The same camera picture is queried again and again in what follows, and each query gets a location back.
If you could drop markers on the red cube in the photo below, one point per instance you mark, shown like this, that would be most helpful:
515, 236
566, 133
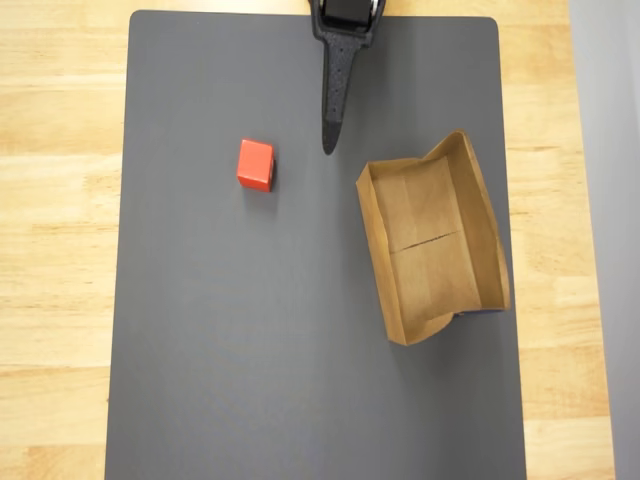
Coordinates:
254, 162

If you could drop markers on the brown paper box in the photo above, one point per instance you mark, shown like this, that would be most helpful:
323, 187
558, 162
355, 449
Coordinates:
430, 250

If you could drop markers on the dark grey rectangular mat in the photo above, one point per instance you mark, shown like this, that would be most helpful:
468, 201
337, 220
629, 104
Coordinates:
250, 325

